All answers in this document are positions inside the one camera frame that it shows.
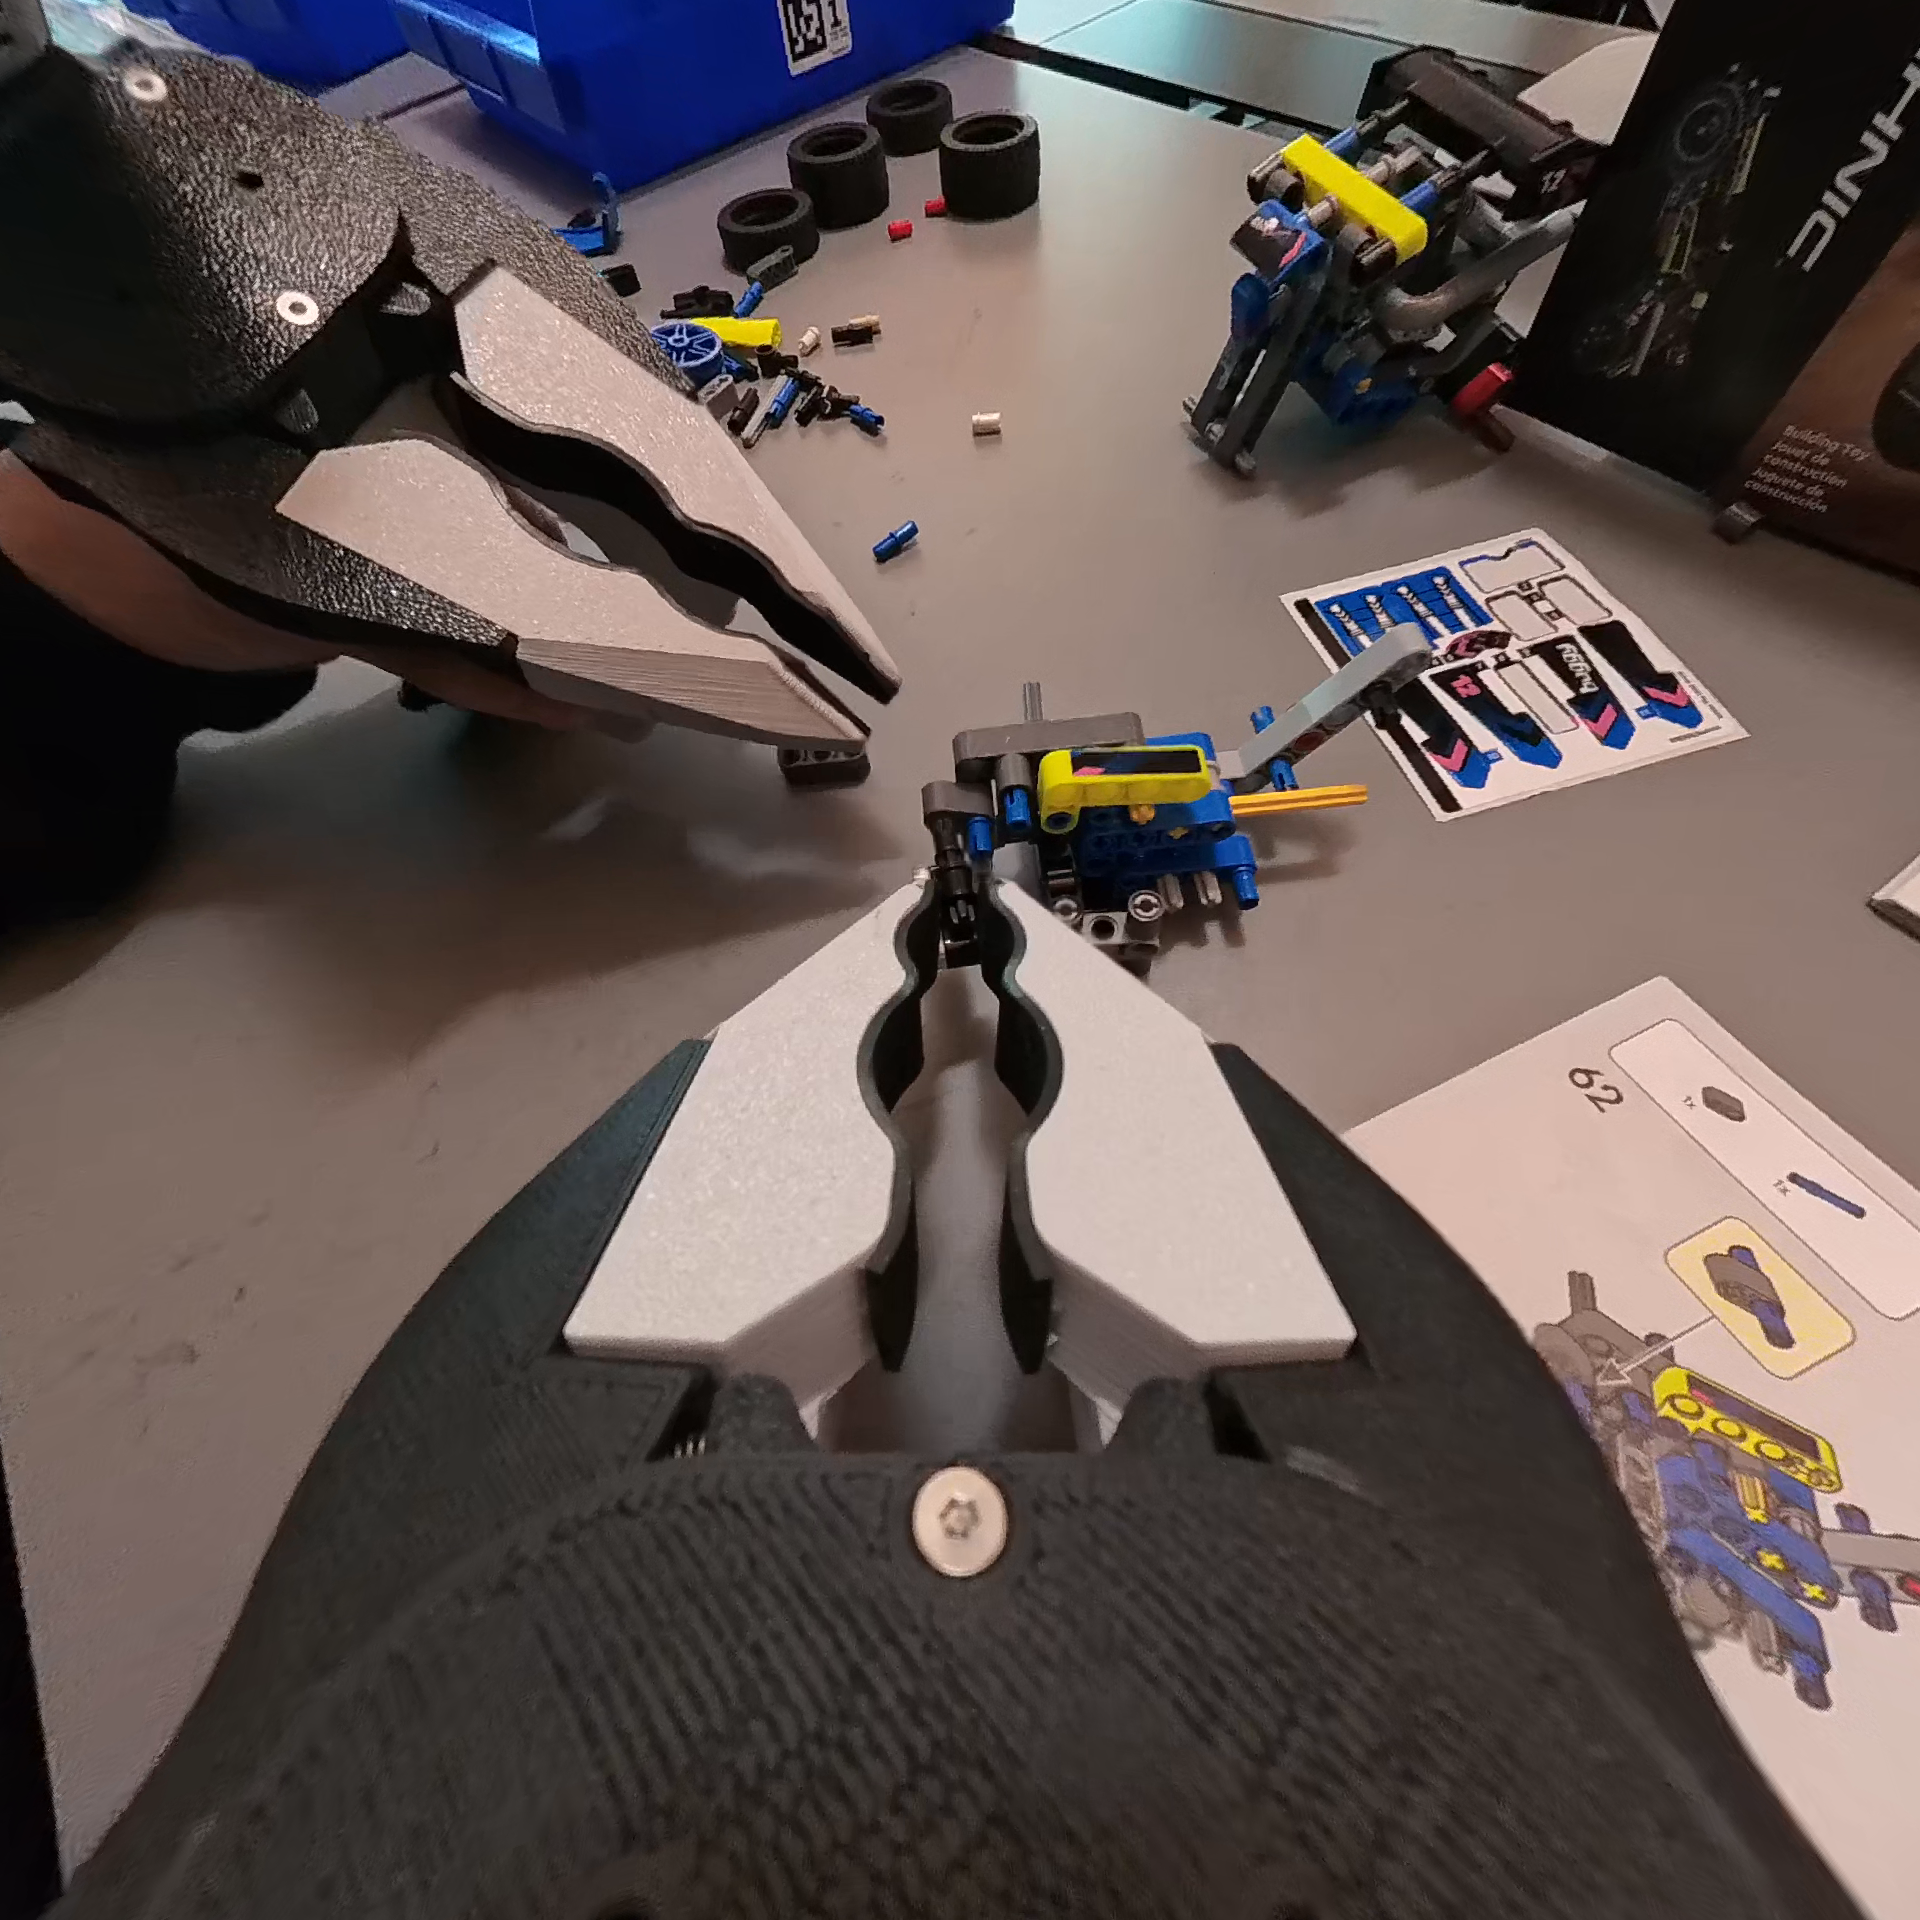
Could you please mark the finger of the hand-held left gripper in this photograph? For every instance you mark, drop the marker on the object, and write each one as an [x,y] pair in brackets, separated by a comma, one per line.
[446,535]
[600,392]

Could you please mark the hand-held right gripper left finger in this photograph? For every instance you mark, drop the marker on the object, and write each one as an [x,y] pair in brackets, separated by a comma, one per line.
[738,1202]

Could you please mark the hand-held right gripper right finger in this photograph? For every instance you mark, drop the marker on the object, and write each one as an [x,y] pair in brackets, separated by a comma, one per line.
[1189,1202]

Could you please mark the black lego connector piece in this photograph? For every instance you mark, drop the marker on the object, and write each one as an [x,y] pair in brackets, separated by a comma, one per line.
[952,901]

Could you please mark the small blue yellow lego assembly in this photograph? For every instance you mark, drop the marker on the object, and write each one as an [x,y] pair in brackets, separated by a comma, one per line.
[1141,817]

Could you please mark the dark grey angled lego beam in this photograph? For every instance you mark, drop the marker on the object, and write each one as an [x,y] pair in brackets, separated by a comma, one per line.
[824,760]

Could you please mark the blue lego wheel hub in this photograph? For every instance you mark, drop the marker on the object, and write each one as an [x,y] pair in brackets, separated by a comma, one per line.
[693,342]

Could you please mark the yellow lego beam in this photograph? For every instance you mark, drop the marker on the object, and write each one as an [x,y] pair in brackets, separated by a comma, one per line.
[741,332]

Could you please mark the blue lego panel piece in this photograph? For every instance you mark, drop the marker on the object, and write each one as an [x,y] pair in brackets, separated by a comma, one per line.
[593,227]

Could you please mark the pile of small lego pieces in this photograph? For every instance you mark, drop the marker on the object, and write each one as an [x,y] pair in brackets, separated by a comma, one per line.
[799,392]

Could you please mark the black rubber lego tire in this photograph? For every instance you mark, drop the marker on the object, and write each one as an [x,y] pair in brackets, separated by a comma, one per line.
[839,173]
[768,232]
[990,166]
[910,115]

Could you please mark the blue lego pin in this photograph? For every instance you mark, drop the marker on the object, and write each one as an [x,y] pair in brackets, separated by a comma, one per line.
[893,539]

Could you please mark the large blue lego chassis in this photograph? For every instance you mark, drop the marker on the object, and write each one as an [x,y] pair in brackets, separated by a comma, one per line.
[1336,345]

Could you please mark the small black lego piece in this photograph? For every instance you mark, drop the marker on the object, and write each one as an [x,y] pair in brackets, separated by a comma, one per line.
[1740,519]

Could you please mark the black lego box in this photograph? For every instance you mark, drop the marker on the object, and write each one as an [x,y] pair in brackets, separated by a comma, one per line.
[1724,227]

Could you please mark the person's left hand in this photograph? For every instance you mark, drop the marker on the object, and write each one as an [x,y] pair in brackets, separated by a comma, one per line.
[104,580]

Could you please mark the large blue plastic bin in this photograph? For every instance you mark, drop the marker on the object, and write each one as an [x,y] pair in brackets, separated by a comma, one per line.
[677,74]

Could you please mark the open instruction booklet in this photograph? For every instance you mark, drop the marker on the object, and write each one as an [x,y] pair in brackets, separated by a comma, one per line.
[1649,1202]

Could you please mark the sticker sheet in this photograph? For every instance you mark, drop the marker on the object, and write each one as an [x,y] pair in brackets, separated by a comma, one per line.
[1649,704]

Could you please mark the closed white booklet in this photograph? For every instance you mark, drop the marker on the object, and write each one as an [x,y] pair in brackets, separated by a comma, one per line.
[1901,901]

